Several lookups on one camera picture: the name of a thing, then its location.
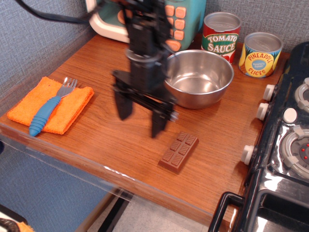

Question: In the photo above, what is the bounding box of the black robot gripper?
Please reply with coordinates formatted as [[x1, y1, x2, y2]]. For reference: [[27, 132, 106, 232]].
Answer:
[[112, 49, 178, 138]]

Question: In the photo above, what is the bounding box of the brown chocolate bar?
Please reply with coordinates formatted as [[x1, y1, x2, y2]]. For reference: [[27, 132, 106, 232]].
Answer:
[[158, 131, 199, 174]]

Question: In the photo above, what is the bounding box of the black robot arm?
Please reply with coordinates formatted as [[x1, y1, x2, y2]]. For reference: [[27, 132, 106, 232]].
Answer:
[[112, 0, 177, 138]]

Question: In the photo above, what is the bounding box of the silver metal pan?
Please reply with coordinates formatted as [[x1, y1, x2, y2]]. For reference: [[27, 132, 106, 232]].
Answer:
[[166, 50, 234, 109]]

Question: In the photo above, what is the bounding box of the teal toy microwave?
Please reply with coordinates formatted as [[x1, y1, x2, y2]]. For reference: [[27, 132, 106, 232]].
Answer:
[[90, 0, 206, 52]]

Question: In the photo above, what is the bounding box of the white stove knob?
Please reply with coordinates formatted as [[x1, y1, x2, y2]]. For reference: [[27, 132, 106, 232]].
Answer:
[[241, 145, 254, 165], [256, 103, 269, 121], [263, 85, 276, 102]]

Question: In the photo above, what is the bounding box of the orange folded cloth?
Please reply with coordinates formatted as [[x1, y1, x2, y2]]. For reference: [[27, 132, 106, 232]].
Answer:
[[7, 77, 94, 136]]

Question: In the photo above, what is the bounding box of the tomato sauce can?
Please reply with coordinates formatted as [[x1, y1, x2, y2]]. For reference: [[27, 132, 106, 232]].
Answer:
[[201, 12, 242, 64]]

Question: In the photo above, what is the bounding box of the pineapple slices can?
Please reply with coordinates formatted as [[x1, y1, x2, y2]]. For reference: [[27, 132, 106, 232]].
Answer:
[[239, 32, 283, 78]]

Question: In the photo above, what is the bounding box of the black toy stove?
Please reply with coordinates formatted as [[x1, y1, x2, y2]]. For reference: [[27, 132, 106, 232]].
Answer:
[[209, 42, 309, 232]]

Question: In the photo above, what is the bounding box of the blue handled fork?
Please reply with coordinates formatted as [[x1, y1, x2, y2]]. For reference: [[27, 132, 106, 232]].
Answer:
[[29, 77, 78, 136]]

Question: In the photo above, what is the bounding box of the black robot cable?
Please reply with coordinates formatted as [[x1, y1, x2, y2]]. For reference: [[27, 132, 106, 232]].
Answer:
[[14, 0, 107, 25]]

